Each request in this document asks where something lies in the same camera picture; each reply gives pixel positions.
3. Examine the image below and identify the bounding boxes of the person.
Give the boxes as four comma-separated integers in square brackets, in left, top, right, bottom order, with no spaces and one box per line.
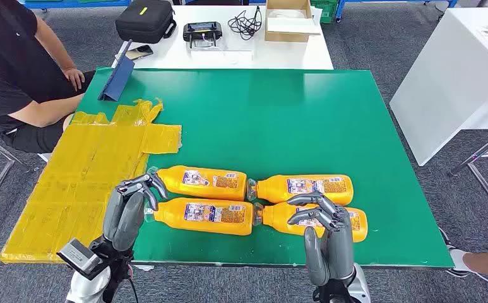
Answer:
[0,0,96,154]

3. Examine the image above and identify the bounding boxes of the green plastic crate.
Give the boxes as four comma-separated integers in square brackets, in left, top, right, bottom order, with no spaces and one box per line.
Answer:
[310,0,340,25]

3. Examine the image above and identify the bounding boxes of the metal table frame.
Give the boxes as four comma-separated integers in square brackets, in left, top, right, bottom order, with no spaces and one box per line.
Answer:
[449,125,488,229]

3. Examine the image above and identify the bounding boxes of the green table board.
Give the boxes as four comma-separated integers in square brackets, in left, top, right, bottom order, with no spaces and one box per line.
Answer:
[74,68,455,268]

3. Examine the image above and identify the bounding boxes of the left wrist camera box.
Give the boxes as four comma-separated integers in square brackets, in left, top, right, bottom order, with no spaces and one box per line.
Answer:
[56,239,104,281]

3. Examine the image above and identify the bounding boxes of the cardboard box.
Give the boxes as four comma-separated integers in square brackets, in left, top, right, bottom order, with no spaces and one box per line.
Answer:
[265,0,323,43]

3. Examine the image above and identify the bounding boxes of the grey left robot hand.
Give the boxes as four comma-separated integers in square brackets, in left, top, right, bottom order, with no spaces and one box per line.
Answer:
[102,172,169,253]

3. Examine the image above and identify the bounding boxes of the black handheld controller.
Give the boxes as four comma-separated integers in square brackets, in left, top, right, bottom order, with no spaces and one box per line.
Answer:
[182,21,223,49]

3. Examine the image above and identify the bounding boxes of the white side table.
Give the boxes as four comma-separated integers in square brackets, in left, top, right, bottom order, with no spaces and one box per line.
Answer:
[390,7,488,167]

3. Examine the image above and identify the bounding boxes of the yellow taped plastic sheet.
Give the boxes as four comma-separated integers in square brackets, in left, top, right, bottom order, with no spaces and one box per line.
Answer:
[0,98,182,266]

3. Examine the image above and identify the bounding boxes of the person's left hand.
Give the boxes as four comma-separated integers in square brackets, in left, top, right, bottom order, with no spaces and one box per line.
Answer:
[64,68,86,92]

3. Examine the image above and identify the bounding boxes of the blue tablet case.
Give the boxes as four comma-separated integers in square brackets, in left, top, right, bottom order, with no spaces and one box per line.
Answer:
[97,39,136,102]

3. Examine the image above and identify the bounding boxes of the smartphone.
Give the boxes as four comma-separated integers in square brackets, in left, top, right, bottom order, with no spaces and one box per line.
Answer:
[124,44,154,61]

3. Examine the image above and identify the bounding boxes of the white foam insert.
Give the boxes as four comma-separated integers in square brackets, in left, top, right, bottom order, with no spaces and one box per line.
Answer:
[266,9,323,35]

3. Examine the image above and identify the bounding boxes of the black carrying case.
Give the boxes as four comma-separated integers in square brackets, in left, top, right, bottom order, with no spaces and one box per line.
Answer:
[115,0,177,45]

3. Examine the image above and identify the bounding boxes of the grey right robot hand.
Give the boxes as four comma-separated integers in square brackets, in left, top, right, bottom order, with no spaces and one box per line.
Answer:
[287,192,355,287]

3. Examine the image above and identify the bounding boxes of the blue metal shelf rack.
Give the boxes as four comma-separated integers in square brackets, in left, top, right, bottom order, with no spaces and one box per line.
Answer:
[18,0,131,10]

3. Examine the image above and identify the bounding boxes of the orange detergent bottle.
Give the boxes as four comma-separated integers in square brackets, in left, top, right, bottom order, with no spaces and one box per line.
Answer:
[145,198,254,236]
[247,174,355,206]
[157,165,248,201]
[253,202,369,244]

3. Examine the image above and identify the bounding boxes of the white shoe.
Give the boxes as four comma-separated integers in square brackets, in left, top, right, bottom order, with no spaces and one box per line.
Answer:
[437,227,475,279]

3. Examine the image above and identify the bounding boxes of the black cable bundle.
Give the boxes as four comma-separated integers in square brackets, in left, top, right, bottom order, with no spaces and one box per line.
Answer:
[227,6,264,42]

